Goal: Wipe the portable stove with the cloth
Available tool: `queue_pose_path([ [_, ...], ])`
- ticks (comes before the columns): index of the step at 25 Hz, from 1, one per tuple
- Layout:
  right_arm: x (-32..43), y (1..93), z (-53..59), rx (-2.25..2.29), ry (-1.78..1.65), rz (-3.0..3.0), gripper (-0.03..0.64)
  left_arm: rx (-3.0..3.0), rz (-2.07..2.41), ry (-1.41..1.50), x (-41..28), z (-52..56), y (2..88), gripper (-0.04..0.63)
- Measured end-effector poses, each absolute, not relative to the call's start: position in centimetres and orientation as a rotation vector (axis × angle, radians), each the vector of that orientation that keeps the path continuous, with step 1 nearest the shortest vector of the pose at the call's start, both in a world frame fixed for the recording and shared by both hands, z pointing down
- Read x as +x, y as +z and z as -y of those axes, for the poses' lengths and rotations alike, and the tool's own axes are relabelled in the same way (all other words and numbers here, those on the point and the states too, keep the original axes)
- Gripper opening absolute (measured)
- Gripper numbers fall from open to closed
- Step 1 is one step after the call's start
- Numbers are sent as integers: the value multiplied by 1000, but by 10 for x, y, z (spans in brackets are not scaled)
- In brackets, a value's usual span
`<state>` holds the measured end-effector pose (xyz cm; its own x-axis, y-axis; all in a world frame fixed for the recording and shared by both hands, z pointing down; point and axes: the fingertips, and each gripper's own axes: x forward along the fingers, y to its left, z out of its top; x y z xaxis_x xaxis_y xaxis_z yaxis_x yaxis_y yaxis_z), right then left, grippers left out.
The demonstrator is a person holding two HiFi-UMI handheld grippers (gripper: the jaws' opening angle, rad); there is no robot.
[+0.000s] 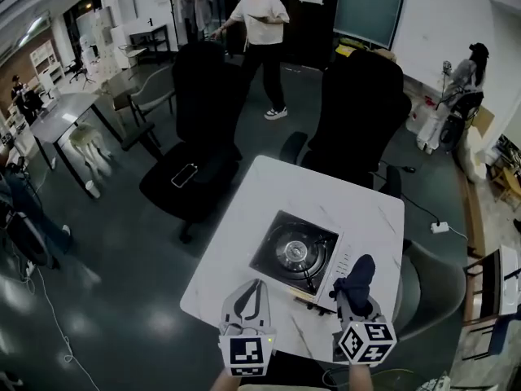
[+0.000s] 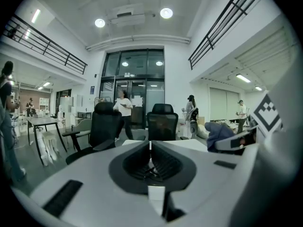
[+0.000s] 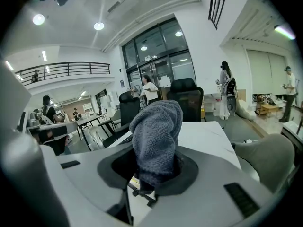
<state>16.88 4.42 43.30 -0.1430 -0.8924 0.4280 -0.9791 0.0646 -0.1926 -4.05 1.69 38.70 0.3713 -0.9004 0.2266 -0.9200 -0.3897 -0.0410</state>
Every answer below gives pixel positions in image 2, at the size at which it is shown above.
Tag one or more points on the white tall cabinet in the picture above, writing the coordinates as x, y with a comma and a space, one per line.
67, 110

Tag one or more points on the black office chair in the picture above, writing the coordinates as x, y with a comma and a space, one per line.
162, 124
106, 124

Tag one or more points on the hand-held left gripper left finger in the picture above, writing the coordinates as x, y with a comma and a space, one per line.
94, 185

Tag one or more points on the white stool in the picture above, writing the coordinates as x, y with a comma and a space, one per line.
48, 136

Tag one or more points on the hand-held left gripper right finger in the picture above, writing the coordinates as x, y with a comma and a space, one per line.
201, 181

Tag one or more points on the white beanbag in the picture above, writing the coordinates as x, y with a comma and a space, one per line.
203, 132

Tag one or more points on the white marble table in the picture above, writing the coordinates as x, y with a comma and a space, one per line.
189, 144

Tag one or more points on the dark grey table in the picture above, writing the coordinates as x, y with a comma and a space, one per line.
42, 120

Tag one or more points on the black white backpack rig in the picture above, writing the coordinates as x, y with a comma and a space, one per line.
194, 124

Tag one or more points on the ceiling air conditioner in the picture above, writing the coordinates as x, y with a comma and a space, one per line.
127, 14

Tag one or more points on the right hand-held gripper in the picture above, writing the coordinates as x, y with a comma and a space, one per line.
266, 115

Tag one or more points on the glass entrance doors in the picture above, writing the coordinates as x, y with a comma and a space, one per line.
154, 91

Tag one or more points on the blue wall poster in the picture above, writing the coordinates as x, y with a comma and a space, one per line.
92, 90

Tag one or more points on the round ceiling light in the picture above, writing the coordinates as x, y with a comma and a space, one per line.
100, 22
166, 12

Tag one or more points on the black balcony railing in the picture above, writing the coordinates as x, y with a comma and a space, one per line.
68, 55
209, 44

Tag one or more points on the dark blue cloth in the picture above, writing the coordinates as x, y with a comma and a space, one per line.
217, 132

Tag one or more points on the beige armchair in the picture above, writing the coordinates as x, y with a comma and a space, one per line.
81, 126

